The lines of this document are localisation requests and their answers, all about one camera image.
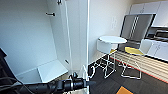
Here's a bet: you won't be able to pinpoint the white clothes hanger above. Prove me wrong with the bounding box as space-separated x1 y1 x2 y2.
81 62 98 81

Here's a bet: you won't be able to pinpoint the round white high table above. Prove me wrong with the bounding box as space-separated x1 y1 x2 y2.
98 35 128 68

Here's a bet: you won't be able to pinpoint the stainless steel refrigerator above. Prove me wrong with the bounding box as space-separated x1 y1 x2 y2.
119 12 157 44

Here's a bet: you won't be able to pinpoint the yellow bar stool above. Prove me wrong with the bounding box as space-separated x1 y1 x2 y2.
120 46 145 81

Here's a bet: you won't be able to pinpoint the silver microwave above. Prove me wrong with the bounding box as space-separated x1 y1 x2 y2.
154 29 168 40

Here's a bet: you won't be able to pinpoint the black wardrobe hook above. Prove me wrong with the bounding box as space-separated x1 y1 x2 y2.
45 12 56 17

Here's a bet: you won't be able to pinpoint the white wall switch panel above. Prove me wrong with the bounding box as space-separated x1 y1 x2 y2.
110 15 118 30

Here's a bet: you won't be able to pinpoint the white inner shelf unit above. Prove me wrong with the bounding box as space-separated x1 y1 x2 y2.
35 58 70 83

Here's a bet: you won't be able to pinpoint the white wardrobe carcass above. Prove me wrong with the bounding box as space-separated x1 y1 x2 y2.
0 0 92 86

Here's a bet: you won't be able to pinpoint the white kitchen counter cabinets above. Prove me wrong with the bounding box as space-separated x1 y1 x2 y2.
139 37 168 63

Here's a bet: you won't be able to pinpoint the white upper kitchen cabinets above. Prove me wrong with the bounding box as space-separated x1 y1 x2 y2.
129 0 168 28

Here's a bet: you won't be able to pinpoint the white bar stool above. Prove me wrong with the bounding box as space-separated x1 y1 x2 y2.
96 38 118 80

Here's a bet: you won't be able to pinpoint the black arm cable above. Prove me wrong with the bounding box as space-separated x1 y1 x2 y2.
0 76 38 94

